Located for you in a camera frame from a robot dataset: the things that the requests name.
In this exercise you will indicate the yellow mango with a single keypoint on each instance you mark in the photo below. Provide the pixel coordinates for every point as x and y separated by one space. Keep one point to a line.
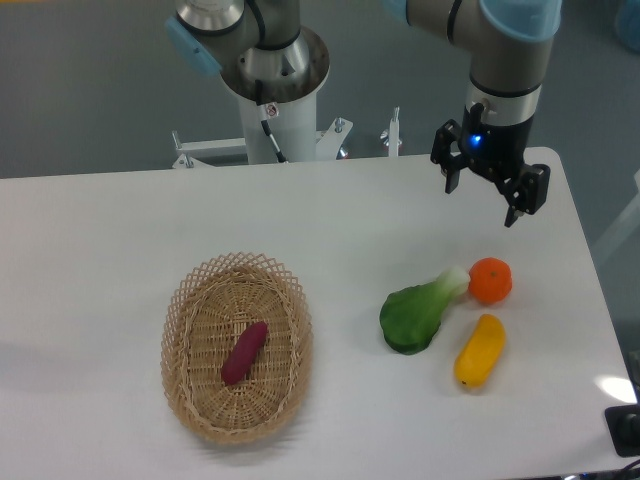
479 356

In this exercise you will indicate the white metal base frame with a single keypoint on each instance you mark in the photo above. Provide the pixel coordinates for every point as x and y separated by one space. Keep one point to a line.
330 144

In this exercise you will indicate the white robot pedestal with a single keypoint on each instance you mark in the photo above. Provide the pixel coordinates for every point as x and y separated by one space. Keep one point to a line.
292 124

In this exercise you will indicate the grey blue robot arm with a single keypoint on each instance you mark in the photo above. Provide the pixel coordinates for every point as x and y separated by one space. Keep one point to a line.
275 66

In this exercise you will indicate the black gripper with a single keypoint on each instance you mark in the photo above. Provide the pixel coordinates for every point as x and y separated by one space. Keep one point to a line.
495 153

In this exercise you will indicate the woven wicker basket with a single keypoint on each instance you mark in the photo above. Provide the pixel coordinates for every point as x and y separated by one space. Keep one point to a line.
208 312

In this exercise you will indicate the black device at edge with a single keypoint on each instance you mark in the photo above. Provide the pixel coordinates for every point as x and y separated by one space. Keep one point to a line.
623 426

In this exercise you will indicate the purple sweet potato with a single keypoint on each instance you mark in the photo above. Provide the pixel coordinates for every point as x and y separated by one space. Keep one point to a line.
244 353

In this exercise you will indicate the orange tangerine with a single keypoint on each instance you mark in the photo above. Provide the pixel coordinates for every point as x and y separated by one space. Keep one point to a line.
490 280

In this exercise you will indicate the green bok choy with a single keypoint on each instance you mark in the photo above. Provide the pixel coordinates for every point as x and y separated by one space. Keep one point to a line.
411 317

